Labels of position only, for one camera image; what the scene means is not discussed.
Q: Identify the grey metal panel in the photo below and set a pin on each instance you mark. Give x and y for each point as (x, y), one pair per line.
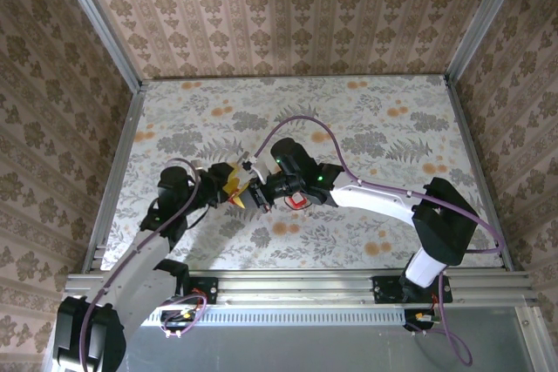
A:
(305, 350)

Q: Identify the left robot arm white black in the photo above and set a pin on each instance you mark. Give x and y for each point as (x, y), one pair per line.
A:
(139, 259)

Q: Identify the aluminium corner post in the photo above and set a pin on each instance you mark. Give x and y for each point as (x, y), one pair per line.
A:
(98, 23)
(484, 15)

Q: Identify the aluminium lower frame bar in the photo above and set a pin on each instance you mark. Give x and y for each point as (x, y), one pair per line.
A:
(534, 341)

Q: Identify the red safety padlock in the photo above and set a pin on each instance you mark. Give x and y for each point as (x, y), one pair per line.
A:
(297, 203)
(231, 200)

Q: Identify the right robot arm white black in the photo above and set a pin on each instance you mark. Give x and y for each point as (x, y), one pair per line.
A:
(375, 198)

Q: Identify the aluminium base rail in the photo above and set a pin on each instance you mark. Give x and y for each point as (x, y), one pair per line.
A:
(296, 289)

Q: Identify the aluminium side rail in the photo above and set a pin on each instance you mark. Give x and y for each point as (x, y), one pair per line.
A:
(124, 141)
(473, 150)

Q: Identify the black connector bracket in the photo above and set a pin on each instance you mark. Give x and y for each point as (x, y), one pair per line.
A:
(174, 324)
(414, 325)

